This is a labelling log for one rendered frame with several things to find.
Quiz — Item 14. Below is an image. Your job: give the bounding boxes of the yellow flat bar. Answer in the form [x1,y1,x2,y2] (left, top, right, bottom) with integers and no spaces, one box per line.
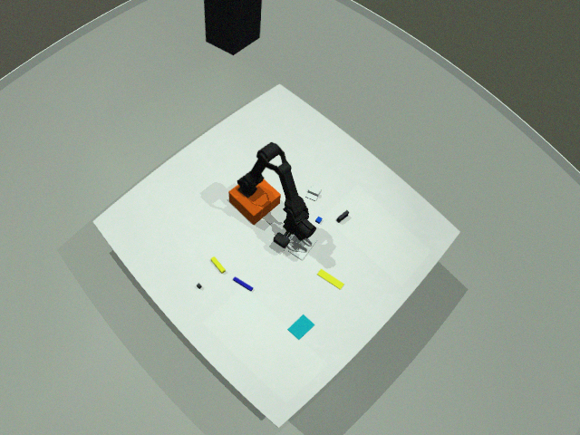
[318,269,344,290]
[211,256,226,274]

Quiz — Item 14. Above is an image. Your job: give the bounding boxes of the teal flat rectangular plate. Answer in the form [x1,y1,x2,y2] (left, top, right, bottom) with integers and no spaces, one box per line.
[287,315,315,340]

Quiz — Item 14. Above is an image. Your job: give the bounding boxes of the blue flat bar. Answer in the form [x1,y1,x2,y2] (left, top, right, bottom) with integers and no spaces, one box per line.
[233,277,253,292]

